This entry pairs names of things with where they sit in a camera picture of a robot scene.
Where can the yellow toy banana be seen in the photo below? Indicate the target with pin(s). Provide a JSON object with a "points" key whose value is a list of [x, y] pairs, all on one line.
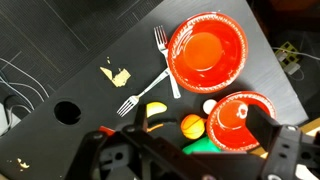
{"points": [[156, 108]]}

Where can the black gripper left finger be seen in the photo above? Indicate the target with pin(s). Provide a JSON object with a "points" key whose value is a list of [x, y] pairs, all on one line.
{"points": [[126, 156]]}

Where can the power strip with plugs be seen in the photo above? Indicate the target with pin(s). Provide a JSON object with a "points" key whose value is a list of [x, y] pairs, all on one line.
{"points": [[288, 58]]}

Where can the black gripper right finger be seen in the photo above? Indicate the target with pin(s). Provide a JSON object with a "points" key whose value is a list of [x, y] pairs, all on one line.
{"points": [[290, 153]]}

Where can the green plastic toy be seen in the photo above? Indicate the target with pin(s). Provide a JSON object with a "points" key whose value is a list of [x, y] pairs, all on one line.
{"points": [[201, 146]]}

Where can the small white ball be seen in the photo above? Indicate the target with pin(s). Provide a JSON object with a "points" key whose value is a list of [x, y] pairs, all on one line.
{"points": [[208, 106]]}

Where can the wooden table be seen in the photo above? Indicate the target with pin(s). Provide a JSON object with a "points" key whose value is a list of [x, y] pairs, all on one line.
{"points": [[311, 126]]}

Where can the clear plastic fork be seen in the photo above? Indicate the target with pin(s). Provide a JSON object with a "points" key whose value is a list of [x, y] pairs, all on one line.
{"points": [[166, 56]]}

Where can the tan tape residue patch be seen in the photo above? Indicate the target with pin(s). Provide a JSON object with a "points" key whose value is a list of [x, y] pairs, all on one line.
{"points": [[120, 78]]}

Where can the orange toy basketball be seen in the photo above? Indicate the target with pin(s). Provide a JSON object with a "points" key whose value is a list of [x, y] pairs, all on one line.
{"points": [[192, 126]]}

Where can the metal fork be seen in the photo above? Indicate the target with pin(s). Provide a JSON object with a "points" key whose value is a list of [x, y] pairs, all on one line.
{"points": [[146, 90]]}

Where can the red cube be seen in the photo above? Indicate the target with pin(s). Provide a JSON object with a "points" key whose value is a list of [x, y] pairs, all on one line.
{"points": [[106, 129]]}

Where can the red plastic bowl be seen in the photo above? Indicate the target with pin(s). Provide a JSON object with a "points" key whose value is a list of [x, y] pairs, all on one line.
{"points": [[206, 51], [230, 126]]}

